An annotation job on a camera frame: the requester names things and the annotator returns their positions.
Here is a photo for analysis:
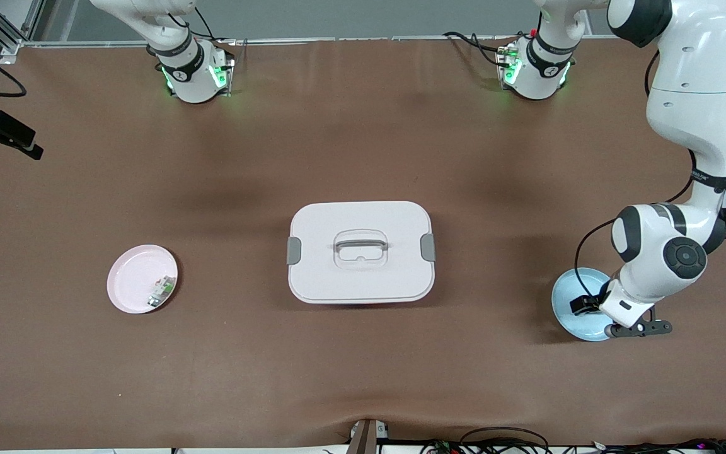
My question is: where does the light blue round plate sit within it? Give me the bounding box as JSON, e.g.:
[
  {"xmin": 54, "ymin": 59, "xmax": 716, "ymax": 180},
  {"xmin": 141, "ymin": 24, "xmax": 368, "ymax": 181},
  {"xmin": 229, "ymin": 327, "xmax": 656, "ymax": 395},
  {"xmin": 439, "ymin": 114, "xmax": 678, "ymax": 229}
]
[{"xmin": 551, "ymin": 267, "xmax": 627, "ymax": 342}]

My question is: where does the pink round plate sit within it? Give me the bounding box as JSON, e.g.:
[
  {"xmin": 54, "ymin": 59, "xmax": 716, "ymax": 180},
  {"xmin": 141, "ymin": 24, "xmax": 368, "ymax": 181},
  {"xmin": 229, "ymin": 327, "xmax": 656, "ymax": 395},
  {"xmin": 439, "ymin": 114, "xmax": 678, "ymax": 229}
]
[{"xmin": 107, "ymin": 244, "xmax": 179, "ymax": 315}]

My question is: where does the pale pink lidded box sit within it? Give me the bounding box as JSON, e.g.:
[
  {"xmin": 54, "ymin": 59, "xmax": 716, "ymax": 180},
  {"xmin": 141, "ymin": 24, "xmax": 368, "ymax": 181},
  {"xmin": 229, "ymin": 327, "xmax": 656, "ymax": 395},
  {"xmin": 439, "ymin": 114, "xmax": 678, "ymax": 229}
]
[{"xmin": 287, "ymin": 201, "xmax": 437, "ymax": 305}]

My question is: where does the brown table mat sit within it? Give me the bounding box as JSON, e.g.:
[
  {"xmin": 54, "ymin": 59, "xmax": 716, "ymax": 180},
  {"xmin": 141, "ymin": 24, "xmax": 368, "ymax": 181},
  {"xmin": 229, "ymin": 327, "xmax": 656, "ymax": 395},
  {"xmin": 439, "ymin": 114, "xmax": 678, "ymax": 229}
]
[{"xmin": 0, "ymin": 38, "xmax": 726, "ymax": 451}]

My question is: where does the aluminium frame profile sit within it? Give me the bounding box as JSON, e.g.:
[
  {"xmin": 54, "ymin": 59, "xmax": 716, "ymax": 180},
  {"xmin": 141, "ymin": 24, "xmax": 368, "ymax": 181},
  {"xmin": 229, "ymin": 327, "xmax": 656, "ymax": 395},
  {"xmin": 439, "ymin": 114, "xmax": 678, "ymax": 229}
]
[{"xmin": 0, "ymin": 0, "xmax": 45, "ymax": 59}]

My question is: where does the black looped cable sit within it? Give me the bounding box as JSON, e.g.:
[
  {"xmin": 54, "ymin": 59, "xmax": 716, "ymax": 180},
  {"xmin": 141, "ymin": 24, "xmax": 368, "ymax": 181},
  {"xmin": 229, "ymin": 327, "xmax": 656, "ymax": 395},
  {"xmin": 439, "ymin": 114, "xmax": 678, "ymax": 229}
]
[{"xmin": 461, "ymin": 426, "xmax": 551, "ymax": 454}]

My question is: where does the green and white switch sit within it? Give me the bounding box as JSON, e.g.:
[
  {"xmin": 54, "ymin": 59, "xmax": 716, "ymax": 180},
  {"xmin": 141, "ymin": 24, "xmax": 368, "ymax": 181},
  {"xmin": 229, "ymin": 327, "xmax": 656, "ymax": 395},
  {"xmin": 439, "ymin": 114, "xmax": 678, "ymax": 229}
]
[{"xmin": 147, "ymin": 275, "xmax": 178, "ymax": 309}]

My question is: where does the grey box lid handle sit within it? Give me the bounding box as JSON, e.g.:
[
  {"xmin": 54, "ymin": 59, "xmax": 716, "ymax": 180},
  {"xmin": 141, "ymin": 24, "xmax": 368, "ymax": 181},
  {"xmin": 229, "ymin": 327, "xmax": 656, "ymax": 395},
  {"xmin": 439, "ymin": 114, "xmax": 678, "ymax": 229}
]
[{"xmin": 334, "ymin": 235, "xmax": 389, "ymax": 254}]

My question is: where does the metal table edge bracket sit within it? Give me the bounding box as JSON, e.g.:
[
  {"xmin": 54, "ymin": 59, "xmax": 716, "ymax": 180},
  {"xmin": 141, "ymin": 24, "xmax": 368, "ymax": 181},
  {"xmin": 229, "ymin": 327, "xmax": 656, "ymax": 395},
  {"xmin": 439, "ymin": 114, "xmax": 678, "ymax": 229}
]
[{"xmin": 347, "ymin": 419, "xmax": 390, "ymax": 454}]

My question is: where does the black left arm base cable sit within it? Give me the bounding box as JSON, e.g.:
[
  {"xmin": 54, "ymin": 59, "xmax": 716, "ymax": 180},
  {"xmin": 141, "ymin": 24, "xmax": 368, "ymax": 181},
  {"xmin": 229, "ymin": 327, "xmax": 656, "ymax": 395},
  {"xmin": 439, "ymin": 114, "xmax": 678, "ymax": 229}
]
[{"xmin": 442, "ymin": 30, "xmax": 518, "ymax": 69}]

